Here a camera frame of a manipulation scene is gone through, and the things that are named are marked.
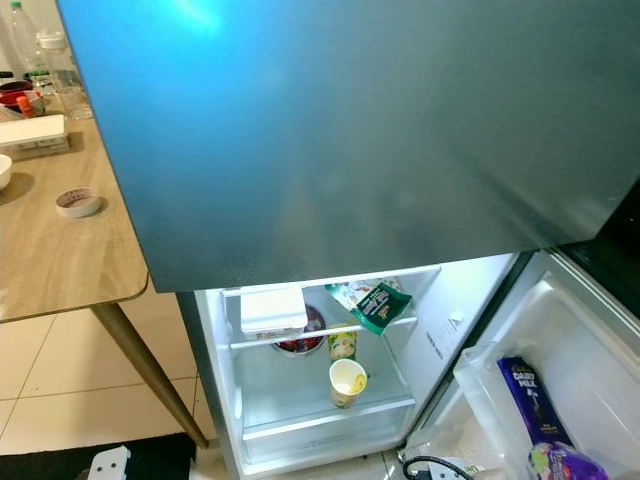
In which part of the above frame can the yellow printed paper cup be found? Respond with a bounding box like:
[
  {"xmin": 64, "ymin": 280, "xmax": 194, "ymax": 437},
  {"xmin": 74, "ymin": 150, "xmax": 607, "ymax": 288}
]
[{"xmin": 327, "ymin": 357, "xmax": 370, "ymax": 409}]

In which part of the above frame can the white box in fridge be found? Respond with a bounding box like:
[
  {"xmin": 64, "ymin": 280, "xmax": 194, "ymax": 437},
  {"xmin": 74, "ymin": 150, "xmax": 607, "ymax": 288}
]
[{"xmin": 239, "ymin": 286, "xmax": 309, "ymax": 337}]

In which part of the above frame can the grey steel fridge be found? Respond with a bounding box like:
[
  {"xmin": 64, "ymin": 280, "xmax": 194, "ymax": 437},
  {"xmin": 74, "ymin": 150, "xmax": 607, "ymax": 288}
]
[{"xmin": 54, "ymin": 0, "xmax": 640, "ymax": 480}]

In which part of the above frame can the glass fridge shelf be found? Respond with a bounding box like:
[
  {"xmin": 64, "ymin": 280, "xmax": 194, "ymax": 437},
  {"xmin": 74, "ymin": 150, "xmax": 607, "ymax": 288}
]
[{"xmin": 227, "ymin": 309, "xmax": 420, "ymax": 350}]

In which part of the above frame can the clear fridge door bin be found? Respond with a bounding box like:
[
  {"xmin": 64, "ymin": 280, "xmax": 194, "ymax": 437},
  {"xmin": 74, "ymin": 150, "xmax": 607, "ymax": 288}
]
[{"xmin": 452, "ymin": 344, "xmax": 640, "ymax": 480}]

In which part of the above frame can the small beige tape roll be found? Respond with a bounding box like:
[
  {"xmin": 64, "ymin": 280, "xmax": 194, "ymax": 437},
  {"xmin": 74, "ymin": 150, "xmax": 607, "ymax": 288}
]
[{"xmin": 54, "ymin": 187, "xmax": 104, "ymax": 220}]

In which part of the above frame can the white lidded food container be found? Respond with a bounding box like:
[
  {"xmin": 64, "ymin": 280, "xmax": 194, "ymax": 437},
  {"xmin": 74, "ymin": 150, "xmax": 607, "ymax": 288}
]
[{"xmin": 0, "ymin": 114, "xmax": 72, "ymax": 162}]

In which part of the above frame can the small orange-capped bottle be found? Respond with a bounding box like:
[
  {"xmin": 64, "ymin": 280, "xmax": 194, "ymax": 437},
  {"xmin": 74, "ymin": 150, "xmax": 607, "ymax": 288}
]
[{"xmin": 14, "ymin": 92, "xmax": 37, "ymax": 120}]

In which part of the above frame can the red white patterned bowl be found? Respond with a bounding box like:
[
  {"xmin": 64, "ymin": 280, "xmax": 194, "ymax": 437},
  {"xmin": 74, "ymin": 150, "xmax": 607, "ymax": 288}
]
[{"xmin": 0, "ymin": 82, "xmax": 52, "ymax": 117}]

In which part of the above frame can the clear water bottle white cap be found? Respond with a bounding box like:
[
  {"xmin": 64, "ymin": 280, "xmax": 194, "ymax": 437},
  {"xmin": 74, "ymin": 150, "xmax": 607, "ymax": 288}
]
[{"xmin": 36, "ymin": 29, "xmax": 97, "ymax": 122}]

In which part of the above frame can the tapered wooden table leg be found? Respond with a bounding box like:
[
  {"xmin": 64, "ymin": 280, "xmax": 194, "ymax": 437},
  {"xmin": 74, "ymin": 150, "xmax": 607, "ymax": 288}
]
[{"xmin": 89, "ymin": 302, "xmax": 210, "ymax": 449}]

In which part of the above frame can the large clear plastic bottle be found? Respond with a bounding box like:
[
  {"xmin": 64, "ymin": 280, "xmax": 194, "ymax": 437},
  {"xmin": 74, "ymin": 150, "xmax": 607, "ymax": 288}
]
[{"xmin": 7, "ymin": 0, "xmax": 57, "ymax": 87}]

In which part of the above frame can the dark round bowl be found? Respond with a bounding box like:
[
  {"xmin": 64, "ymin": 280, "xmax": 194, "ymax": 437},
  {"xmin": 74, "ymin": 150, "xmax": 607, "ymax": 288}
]
[{"xmin": 269, "ymin": 304, "xmax": 330, "ymax": 357}]

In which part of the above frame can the small yellow green jar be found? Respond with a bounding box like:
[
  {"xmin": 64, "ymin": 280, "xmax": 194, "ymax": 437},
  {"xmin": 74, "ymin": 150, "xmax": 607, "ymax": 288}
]
[{"xmin": 324, "ymin": 321, "xmax": 360, "ymax": 362}]

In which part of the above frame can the green snack bag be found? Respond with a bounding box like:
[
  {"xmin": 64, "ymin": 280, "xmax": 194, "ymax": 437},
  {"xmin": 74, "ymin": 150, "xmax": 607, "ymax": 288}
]
[{"xmin": 324, "ymin": 277, "xmax": 414, "ymax": 337}]

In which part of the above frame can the purple Dairy Milk chocolate bar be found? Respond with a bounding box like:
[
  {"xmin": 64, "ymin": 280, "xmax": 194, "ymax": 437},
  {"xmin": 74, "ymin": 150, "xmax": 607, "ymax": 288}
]
[{"xmin": 496, "ymin": 355, "xmax": 577, "ymax": 452}]

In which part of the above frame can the black cabinet panel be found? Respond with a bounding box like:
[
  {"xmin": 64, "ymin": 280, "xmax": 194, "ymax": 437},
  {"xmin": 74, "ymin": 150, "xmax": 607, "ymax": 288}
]
[{"xmin": 549, "ymin": 199, "xmax": 640, "ymax": 292}]

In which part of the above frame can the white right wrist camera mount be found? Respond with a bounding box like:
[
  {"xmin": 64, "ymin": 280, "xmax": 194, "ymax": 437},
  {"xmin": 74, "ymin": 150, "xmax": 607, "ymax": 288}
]
[{"xmin": 434, "ymin": 459, "xmax": 482, "ymax": 480}]

